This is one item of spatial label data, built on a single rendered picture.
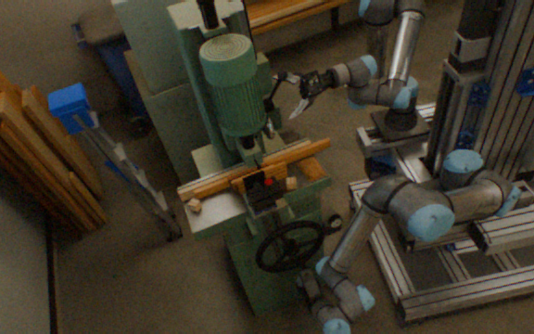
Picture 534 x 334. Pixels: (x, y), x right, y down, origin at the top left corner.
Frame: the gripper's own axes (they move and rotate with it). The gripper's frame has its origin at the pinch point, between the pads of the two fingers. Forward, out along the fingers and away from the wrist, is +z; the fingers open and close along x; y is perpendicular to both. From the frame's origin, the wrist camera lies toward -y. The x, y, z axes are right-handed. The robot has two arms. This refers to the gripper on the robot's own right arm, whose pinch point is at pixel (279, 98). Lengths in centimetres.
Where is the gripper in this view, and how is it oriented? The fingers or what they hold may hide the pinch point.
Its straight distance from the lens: 135.1
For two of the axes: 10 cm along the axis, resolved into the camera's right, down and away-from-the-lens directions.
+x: 3.7, 9.3, -0.2
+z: -9.2, 3.6, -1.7
